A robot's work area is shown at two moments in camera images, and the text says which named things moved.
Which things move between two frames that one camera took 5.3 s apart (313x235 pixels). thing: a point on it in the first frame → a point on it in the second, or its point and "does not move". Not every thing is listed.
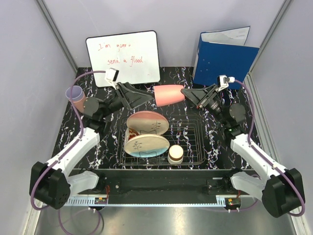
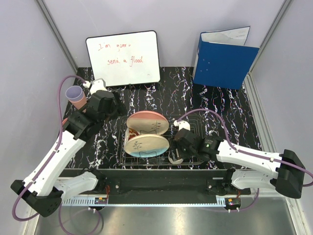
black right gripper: x=201 y=97 → x=173 y=145
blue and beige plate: x=146 y=145 does not move
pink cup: x=167 y=94 → x=64 y=121
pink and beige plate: x=148 y=122 does not move
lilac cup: x=78 y=93 does not move
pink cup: x=79 y=105 does not move
